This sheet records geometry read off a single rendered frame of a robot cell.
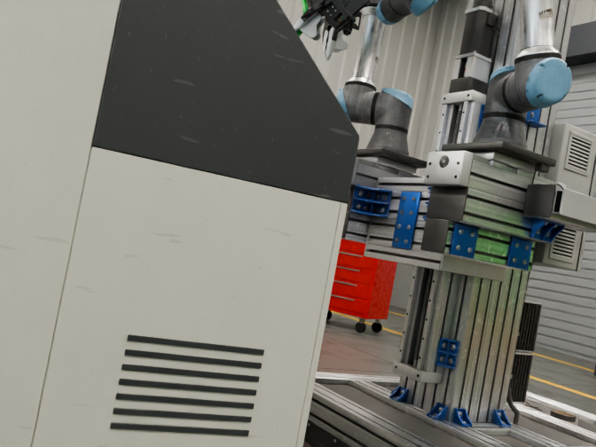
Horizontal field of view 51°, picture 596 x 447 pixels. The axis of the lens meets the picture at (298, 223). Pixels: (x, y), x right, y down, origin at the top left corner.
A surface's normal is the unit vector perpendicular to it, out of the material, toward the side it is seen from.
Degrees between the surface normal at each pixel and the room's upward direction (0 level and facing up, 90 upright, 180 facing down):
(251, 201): 90
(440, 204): 90
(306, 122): 90
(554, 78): 97
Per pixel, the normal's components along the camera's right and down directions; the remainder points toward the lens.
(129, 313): 0.39, 0.04
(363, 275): -0.54, -0.13
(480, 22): -0.22, -0.07
